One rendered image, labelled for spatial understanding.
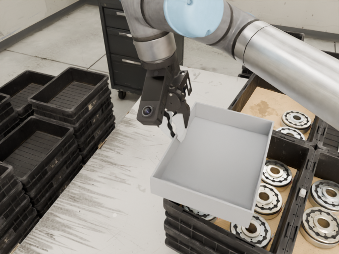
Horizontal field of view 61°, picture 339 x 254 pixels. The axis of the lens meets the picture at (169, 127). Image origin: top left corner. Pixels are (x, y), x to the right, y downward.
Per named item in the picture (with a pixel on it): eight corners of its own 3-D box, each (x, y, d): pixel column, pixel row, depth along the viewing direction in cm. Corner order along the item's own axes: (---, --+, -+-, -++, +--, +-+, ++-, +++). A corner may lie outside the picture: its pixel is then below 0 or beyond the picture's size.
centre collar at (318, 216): (332, 236, 73) (333, 234, 73) (311, 228, 75) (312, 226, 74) (333, 219, 76) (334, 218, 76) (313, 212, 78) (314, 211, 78)
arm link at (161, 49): (164, 40, 50) (123, 44, 53) (170, 64, 52) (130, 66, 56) (177, 23, 55) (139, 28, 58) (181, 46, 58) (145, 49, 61)
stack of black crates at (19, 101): (36, 150, 194) (18, 111, 172) (1, 139, 202) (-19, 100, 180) (72, 115, 222) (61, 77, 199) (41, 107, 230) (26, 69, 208)
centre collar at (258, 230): (258, 241, 72) (259, 240, 72) (238, 234, 73) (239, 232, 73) (262, 224, 75) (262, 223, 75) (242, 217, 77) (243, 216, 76)
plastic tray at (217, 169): (247, 228, 54) (253, 213, 51) (150, 192, 60) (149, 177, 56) (269, 136, 73) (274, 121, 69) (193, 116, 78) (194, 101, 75)
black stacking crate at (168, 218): (267, 284, 69) (279, 264, 62) (161, 227, 80) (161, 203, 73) (302, 173, 95) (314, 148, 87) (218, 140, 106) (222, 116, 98)
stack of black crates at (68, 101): (87, 168, 183) (70, 112, 153) (48, 154, 191) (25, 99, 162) (118, 128, 211) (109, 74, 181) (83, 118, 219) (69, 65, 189)
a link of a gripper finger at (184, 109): (194, 124, 63) (185, 90, 58) (192, 129, 62) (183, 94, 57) (174, 124, 65) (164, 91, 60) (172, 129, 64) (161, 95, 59)
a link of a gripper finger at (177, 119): (198, 129, 70) (189, 97, 65) (191, 145, 66) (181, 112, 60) (185, 128, 71) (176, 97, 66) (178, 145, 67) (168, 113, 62)
